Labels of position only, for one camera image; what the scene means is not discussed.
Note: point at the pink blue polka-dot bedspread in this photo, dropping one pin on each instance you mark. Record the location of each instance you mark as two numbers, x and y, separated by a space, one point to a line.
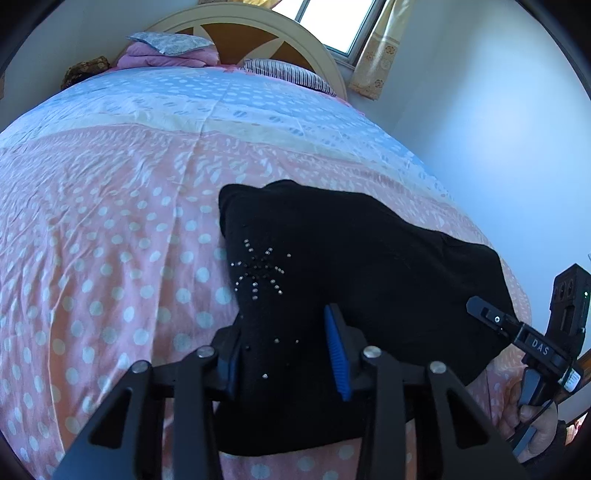
111 250

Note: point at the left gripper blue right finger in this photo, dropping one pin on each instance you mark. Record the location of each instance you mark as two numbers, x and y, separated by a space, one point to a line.
460 440

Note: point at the cream and wood headboard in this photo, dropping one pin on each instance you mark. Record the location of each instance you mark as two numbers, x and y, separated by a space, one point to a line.
242 31

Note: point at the grey patterned small pillow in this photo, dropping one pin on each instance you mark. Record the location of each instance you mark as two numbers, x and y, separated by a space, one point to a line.
169 44

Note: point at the folded pink blanket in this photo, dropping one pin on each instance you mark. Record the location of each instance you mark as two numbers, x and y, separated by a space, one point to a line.
140 55

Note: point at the striped pillow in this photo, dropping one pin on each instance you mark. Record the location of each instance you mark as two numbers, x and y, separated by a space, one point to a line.
288 72

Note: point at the right beige curtain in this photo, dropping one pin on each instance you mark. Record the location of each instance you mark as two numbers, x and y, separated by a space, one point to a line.
377 58

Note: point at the head window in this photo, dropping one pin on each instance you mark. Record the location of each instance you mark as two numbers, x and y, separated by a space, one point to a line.
343 26

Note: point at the black pants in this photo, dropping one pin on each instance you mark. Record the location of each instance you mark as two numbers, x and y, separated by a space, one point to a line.
292 250

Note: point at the brown furry object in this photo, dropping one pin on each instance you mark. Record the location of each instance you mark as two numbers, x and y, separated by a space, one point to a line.
84 70

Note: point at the right human hand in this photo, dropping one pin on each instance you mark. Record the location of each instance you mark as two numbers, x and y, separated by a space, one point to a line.
545 422

